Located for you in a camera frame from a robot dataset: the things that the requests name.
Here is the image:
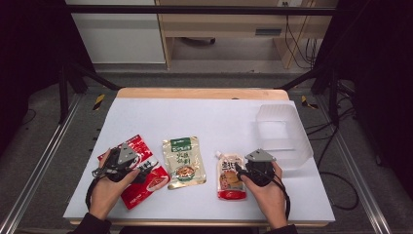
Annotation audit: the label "person's left hand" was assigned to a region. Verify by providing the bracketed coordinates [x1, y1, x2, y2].
[89, 158, 141, 222]

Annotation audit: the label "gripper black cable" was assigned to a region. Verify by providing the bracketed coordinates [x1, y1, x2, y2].
[267, 175, 292, 221]
[85, 175, 102, 212]

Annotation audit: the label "aluminium rail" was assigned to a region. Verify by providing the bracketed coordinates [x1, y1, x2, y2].
[0, 93, 83, 234]
[315, 96, 394, 234]

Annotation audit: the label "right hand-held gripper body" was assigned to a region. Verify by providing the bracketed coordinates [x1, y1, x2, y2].
[243, 148, 278, 188]

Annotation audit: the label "yellow and black tape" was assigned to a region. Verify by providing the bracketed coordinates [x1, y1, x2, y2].
[92, 93, 107, 112]
[300, 95, 319, 110]

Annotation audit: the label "black curtain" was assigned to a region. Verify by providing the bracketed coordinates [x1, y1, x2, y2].
[314, 0, 413, 199]
[0, 0, 95, 157]

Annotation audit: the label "person's right hand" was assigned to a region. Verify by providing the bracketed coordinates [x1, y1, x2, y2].
[240, 161, 288, 230]

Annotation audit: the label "wooden desk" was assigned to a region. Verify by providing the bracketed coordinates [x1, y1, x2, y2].
[155, 0, 339, 70]

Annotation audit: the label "red sauce packet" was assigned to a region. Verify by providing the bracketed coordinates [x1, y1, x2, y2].
[96, 134, 171, 211]

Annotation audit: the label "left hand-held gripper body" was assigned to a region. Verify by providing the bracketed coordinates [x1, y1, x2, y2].
[92, 141, 144, 183]

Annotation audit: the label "black floor cable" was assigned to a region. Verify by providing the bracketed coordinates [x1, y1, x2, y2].
[305, 106, 360, 212]

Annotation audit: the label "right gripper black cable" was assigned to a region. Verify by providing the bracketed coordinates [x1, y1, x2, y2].
[267, 175, 292, 221]

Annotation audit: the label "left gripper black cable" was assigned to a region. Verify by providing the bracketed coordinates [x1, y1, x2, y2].
[85, 175, 102, 212]

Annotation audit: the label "white table sheet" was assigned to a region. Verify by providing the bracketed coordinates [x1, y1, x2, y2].
[62, 97, 336, 223]

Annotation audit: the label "green and beige sauce packet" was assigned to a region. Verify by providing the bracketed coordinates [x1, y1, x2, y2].
[162, 136, 207, 191]

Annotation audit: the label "spout pouch with white cap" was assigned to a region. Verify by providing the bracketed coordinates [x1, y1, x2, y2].
[214, 150, 248, 201]

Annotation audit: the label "black stand legs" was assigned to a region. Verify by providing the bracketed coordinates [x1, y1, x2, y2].
[57, 61, 122, 125]
[276, 64, 342, 129]

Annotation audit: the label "black horizontal frame bar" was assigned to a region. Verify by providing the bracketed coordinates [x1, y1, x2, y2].
[66, 4, 338, 17]

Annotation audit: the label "white cabinet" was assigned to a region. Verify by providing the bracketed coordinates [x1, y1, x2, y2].
[64, 0, 168, 65]

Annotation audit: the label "clear plastic container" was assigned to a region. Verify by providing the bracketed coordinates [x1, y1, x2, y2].
[252, 102, 315, 171]

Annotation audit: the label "hanging black cables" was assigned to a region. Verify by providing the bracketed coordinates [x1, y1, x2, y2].
[282, 14, 319, 70]

